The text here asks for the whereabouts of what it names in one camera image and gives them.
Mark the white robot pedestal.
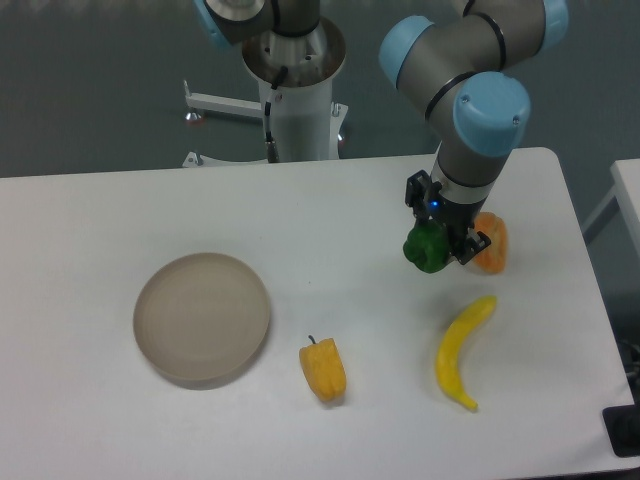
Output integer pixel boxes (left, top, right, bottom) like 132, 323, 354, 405
180, 19, 350, 169

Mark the black cable on pedestal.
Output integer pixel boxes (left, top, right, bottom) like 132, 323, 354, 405
263, 65, 289, 163

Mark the yellow banana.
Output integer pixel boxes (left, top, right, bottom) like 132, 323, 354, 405
434, 295, 497, 412

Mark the orange bell pepper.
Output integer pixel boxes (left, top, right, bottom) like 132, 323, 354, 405
473, 212, 509, 274

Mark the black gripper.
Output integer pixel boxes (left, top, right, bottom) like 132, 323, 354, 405
404, 170, 491, 265

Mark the green bell pepper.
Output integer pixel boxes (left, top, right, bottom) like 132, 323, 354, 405
403, 219, 450, 274

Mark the black device at table edge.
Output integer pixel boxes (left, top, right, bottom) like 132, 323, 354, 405
602, 404, 640, 458

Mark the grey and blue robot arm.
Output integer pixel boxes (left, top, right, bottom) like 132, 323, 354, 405
195, 1, 568, 273

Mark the white side table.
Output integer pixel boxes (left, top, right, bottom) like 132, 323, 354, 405
581, 158, 640, 252

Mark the yellow-orange bell pepper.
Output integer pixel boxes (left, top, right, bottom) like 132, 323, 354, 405
299, 335, 347, 402

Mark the beige round plate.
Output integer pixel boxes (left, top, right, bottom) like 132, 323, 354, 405
132, 253, 271, 389

